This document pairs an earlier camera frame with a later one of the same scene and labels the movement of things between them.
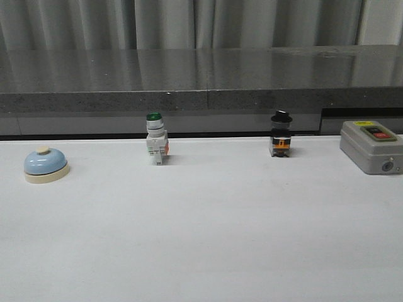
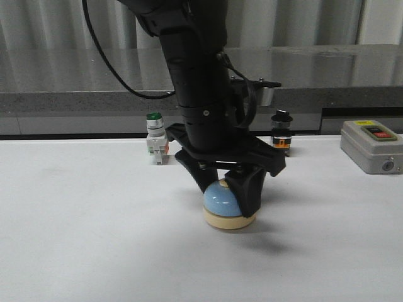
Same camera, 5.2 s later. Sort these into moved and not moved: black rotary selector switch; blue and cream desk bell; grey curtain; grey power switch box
Moved: blue and cream desk bell
Not moved: grey power switch box; grey curtain; black rotary selector switch
